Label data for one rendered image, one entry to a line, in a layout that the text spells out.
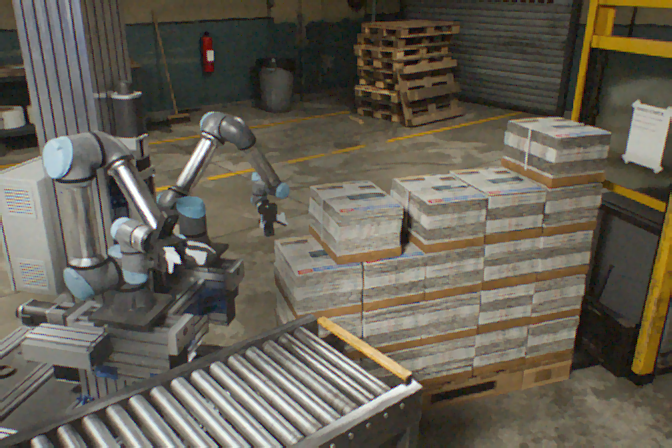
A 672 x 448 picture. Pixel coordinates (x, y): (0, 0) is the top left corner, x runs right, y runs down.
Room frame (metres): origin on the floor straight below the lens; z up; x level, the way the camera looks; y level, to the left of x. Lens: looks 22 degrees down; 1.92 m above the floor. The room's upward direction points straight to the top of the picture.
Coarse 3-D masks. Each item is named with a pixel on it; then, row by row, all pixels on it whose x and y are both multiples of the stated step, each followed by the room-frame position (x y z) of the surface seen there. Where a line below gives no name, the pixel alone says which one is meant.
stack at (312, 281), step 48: (288, 240) 2.52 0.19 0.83; (528, 240) 2.55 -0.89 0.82; (288, 288) 2.30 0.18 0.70; (336, 288) 2.23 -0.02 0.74; (384, 288) 2.31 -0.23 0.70; (432, 288) 2.39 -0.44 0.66; (528, 288) 2.56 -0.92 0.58; (336, 336) 2.23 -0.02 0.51; (384, 336) 2.32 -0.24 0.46; (480, 336) 2.48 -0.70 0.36
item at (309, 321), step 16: (304, 320) 1.88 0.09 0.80; (256, 336) 1.78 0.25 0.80; (272, 336) 1.78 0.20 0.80; (224, 352) 1.68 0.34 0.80; (240, 352) 1.69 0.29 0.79; (176, 368) 1.59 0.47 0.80; (192, 368) 1.59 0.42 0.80; (208, 368) 1.62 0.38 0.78; (256, 368) 1.73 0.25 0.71; (144, 384) 1.51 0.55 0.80; (160, 384) 1.52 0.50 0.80; (192, 384) 1.58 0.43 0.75; (96, 400) 1.44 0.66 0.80; (112, 400) 1.44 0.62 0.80; (128, 400) 1.45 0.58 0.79; (176, 400) 1.54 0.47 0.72; (64, 416) 1.37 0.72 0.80; (80, 416) 1.37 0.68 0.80; (16, 432) 1.31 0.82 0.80; (32, 432) 1.31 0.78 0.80; (48, 432) 1.32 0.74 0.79; (80, 432) 1.37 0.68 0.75; (112, 432) 1.42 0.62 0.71
